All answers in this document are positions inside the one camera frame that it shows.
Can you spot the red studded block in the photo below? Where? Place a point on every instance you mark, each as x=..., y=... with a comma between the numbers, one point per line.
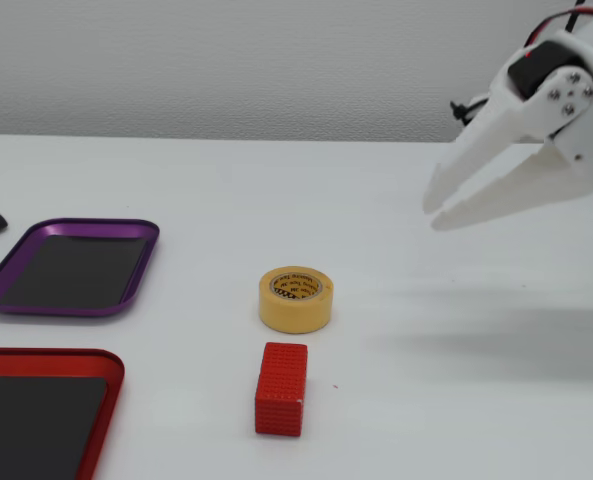
x=281, y=400

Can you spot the purple metal tray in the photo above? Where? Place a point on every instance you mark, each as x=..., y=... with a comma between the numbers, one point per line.
x=76, y=270

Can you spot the red metal tray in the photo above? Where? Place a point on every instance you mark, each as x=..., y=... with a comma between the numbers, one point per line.
x=36, y=425

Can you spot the yellow masking tape roll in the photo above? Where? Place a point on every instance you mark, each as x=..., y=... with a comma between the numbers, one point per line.
x=296, y=317

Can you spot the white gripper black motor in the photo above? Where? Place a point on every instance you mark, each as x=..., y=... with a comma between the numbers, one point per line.
x=518, y=107

